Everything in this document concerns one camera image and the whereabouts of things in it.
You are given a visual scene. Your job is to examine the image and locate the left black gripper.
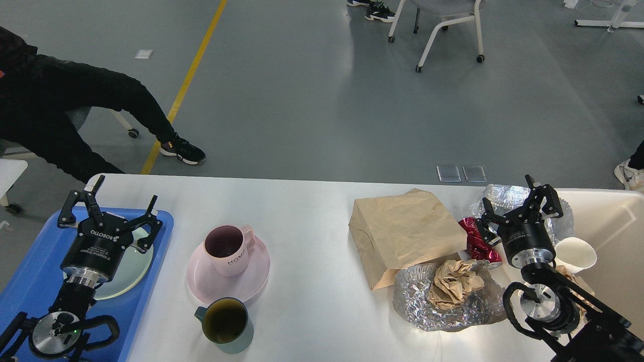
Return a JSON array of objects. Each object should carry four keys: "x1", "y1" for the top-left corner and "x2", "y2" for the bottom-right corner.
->
[{"x1": 57, "y1": 175, "x2": 164, "y2": 283}]

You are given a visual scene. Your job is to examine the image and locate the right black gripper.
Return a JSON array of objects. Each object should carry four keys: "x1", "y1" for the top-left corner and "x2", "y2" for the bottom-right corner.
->
[{"x1": 476, "y1": 174, "x2": 564, "y2": 267}]

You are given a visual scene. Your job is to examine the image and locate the pink HOME mug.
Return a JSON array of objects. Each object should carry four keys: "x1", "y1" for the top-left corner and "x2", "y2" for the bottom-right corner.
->
[{"x1": 203, "y1": 225, "x2": 256, "y2": 277}]

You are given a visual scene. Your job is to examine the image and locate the dark teal cup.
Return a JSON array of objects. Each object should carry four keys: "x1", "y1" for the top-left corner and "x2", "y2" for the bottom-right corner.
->
[{"x1": 195, "y1": 297, "x2": 255, "y2": 354}]

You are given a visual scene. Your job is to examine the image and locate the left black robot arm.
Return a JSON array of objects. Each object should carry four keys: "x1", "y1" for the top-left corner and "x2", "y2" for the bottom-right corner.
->
[{"x1": 2, "y1": 175, "x2": 163, "y2": 361}]

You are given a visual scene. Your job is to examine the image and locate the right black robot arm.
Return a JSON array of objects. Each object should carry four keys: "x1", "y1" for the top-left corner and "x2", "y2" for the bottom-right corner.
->
[{"x1": 476, "y1": 175, "x2": 642, "y2": 361}]

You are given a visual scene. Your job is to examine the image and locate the back crumpled foil container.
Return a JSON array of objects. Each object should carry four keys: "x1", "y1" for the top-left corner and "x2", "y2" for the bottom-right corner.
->
[{"x1": 471, "y1": 184, "x2": 575, "y2": 245}]

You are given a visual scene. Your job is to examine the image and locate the light green plate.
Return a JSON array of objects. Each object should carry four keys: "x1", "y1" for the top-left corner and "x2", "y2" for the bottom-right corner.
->
[{"x1": 76, "y1": 228, "x2": 153, "y2": 300}]

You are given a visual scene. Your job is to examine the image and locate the right floor socket cover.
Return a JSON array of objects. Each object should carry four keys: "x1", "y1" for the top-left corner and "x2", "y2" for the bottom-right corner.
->
[{"x1": 462, "y1": 165, "x2": 488, "y2": 183}]

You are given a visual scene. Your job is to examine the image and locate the floor socket cover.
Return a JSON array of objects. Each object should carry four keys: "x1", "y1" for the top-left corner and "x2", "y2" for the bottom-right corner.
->
[
  {"x1": 436, "y1": 164, "x2": 462, "y2": 183},
  {"x1": 462, "y1": 165, "x2": 488, "y2": 183}
]

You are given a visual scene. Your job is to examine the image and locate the crushed red can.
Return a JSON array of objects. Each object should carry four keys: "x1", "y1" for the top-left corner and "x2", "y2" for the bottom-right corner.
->
[{"x1": 458, "y1": 216, "x2": 502, "y2": 270}]

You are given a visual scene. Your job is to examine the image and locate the left floor socket cover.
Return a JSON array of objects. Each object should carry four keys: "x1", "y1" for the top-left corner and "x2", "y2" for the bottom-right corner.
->
[{"x1": 436, "y1": 164, "x2": 462, "y2": 183}]

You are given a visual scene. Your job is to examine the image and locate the crumpled brown paper scrap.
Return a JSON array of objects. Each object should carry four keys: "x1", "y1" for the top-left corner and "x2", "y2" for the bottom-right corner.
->
[{"x1": 555, "y1": 265, "x2": 595, "y2": 324}]

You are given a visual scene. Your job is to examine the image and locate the white paper cup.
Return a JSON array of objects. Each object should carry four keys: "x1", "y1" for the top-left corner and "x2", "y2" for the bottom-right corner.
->
[{"x1": 554, "y1": 237, "x2": 597, "y2": 275}]

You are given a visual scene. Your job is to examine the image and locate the crumpled brown paper ball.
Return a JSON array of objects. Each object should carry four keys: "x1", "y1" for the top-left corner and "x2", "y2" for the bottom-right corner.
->
[{"x1": 427, "y1": 260, "x2": 485, "y2": 311}]

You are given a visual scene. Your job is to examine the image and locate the white plastic bin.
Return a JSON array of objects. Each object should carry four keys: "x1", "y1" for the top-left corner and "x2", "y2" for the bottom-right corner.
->
[{"x1": 557, "y1": 189, "x2": 643, "y2": 338}]

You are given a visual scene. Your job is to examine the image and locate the white side table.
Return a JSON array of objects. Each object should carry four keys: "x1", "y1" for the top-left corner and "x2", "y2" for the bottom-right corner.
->
[{"x1": 1, "y1": 158, "x2": 28, "y2": 215}]

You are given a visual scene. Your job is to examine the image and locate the black sneaker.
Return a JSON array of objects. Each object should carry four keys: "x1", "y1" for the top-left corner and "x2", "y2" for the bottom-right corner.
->
[{"x1": 159, "y1": 134, "x2": 206, "y2": 165}]

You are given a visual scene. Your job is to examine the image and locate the pink plate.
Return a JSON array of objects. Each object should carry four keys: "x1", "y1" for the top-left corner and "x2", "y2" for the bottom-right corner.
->
[{"x1": 186, "y1": 236, "x2": 271, "y2": 305}]

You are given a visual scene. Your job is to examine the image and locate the brown paper bag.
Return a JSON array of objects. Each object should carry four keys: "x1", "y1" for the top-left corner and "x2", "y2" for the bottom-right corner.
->
[{"x1": 348, "y1": 189, "x2": 467, "y2": 290}]

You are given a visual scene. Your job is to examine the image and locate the white sneaker at right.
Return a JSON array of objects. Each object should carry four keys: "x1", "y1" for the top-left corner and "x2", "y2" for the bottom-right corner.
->
[{"x1": 614, "y1": 160, "x2": 643, "y2": 194}]

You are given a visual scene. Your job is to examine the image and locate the front crumpled foil tray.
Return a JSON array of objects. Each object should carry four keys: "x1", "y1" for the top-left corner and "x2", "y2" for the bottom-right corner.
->
[{"x1": 392, "y1": 260, "x2": 508, "y2": 332}]

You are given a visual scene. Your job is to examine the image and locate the seated person in black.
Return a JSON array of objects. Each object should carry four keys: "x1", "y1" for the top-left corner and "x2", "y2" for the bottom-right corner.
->
[{"x1": 1, "y1": 28, "x2": 176, "y2": 183}]

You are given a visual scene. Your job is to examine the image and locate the white stand base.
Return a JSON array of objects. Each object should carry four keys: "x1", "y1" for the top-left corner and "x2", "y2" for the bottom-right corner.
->
[{"x1": 574, "y1": 1, "x2": 643, "y2": 32}]

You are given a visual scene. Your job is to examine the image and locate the black sneakers at top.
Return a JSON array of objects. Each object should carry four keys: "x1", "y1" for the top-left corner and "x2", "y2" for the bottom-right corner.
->
[{"x1": 346, "y1": 0, "x2": 396, "y2": 23}]

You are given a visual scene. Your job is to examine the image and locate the white frame office chair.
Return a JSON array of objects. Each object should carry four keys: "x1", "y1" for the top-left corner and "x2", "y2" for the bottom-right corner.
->
[{"x1": 411, "y1": 1, "x2": 486, "y2": 73}]

